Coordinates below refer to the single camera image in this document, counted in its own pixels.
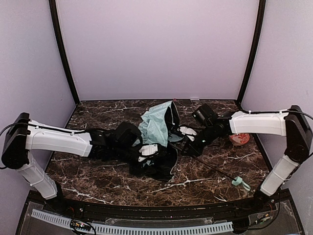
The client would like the mint green folding umbrella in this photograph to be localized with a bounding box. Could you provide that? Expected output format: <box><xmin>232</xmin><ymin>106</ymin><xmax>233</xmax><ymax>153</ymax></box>
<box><xmin>128</xmin><ymin>100</ymin><xmax>252</xmax><ymax>192</ymax></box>

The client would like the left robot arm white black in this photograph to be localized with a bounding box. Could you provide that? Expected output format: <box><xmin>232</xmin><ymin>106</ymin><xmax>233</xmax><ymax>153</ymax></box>
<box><xmin>1</xmin><ymin>113</ymin><xmax>147</xmax><ymax>201</ymax></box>

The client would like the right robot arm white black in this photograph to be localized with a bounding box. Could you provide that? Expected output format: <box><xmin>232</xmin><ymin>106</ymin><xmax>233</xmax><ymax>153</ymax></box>
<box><xmin>181</xmin><ymin>104</ymin><xmax>313</xmax><ymax>197</ymax></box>

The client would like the red white patterned bowl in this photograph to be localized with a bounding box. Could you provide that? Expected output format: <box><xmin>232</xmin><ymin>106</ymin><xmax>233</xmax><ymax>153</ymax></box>
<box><xmin>229</xmin><ymin>133</ymin><xmax>250</xmax><ymax>146</ymax></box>

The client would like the small green circuit board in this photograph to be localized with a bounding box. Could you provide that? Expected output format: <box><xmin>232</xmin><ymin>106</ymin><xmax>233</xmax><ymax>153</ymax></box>
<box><xmin>69</xmin><ymin>220</ymin><xmax>91</xmax><ymax>232</ymax></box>

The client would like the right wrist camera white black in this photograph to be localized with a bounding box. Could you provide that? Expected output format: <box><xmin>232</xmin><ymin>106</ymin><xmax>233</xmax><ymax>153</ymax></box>
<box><xmin>178</xmin><ymin>126</ymin><xmax>197</xmax><ymax>141</ymax></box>

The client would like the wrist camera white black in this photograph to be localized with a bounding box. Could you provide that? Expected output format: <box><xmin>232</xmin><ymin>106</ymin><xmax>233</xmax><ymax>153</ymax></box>
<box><xmin>178</xmin><ymin>126</ymin><xmax>197</xmax><ymax>141</ymax></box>
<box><xmin>138</xmin><ymin>144</ymin><xmax>160</xmax><ymax>162</ymax></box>

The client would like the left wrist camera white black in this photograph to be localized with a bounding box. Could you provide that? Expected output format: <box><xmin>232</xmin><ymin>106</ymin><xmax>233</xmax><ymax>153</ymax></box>
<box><xmin>138</xmin><ymin>144</ymin><xmax>160</xmax><ymax>162</ymax></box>

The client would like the black front frame rail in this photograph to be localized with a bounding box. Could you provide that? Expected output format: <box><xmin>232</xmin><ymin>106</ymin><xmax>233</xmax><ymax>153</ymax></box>
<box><xmin>26</xmin><ymin>189</ymin><xmax>294</xmax><ymax>222</ymax></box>

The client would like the grey slotted cable duct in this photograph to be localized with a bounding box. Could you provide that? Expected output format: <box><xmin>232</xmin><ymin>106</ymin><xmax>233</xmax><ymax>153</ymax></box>
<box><xmin>31</xmin><ymin>209</ymin><xmax>233</xmax><ymax>235</ymax></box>

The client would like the right black corner post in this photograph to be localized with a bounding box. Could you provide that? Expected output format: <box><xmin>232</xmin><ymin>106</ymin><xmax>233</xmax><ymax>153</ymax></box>
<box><xmin>236</xmin><ymin>0</ymin><xmax>266</xmax><ymax>106</ymax></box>

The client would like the black corner post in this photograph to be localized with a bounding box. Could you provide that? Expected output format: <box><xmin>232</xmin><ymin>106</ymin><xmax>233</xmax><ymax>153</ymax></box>
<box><xmin>48</xmin><ymin>0</ymin><xmax>80</xmax><ymax>106</ymax></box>
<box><xmin>236</xmin><ymin>0</ymin><xmax>266</xmax><ymax>106</ymax></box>

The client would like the left black corner post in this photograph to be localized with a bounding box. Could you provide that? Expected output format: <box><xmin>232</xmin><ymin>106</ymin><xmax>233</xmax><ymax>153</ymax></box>
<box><xmin>48</xmin><ymin>0</ymin><xmax>80</xmax><ymax>106</ymax></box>

